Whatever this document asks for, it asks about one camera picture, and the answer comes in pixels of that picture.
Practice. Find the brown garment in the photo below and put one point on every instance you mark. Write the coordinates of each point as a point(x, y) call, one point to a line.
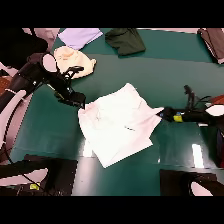
point(215, 41)

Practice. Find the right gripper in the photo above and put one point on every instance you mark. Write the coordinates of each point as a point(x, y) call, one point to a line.
point(170, 115)

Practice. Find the lilac garment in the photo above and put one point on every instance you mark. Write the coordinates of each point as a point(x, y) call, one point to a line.
point(80, 36)

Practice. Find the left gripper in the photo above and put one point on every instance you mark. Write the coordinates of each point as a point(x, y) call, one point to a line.
point(73, 98)

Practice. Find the cream garment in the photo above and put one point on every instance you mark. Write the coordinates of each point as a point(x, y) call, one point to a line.
point(71, 60)

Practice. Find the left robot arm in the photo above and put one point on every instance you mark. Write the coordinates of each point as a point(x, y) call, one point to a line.
point(28, 76)

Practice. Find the dark green garment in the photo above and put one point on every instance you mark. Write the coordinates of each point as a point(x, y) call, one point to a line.
point(126, 41)

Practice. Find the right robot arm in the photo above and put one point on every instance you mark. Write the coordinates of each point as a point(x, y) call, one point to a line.
point(200, 116)

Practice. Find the white T-shirt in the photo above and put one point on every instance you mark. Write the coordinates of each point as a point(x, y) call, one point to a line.
point(116, 123)

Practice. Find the black garment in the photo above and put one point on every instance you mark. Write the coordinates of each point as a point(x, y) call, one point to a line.
point(16, 46)

